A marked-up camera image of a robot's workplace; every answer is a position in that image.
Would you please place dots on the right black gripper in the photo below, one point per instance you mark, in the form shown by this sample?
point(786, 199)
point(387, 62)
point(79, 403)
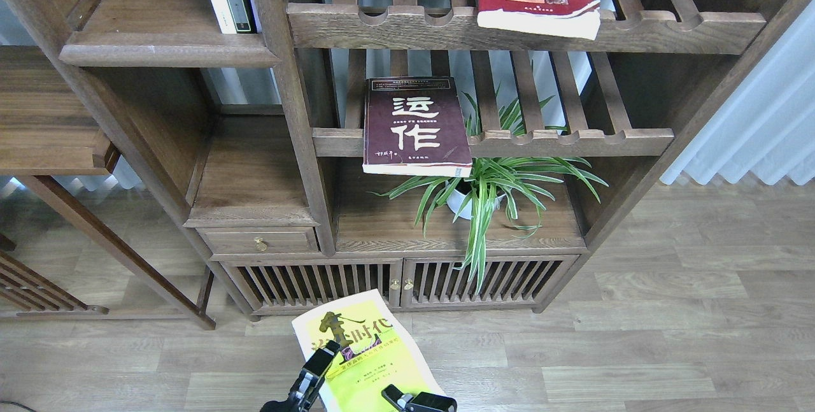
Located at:
point(420, 402)

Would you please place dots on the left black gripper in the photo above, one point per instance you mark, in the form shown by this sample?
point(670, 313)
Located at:
point(304, 391)

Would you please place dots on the yellow green book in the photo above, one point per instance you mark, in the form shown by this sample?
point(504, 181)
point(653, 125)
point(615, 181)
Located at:
point(377, 351)

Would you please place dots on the brass drawer knob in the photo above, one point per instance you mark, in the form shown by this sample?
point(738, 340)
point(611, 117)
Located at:
point(260, 244)

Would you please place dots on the white plant pot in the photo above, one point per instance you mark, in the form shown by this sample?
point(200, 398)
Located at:
point(456, 202)

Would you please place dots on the dark red book white characters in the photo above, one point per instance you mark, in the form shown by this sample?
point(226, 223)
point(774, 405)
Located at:
point(414, 126)

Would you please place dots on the dark wooden bookshelf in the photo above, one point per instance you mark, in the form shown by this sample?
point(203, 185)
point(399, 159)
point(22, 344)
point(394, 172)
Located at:
point(260, 135)

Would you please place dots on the wooden slatted rack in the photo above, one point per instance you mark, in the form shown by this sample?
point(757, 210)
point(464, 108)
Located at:
point(37, 298)

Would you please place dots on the wooden side table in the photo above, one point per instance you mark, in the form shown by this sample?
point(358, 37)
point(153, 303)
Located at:
point(47, 132)

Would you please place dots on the white curtain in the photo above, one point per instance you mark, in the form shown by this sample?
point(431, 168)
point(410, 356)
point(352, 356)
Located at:
point(766, 127)

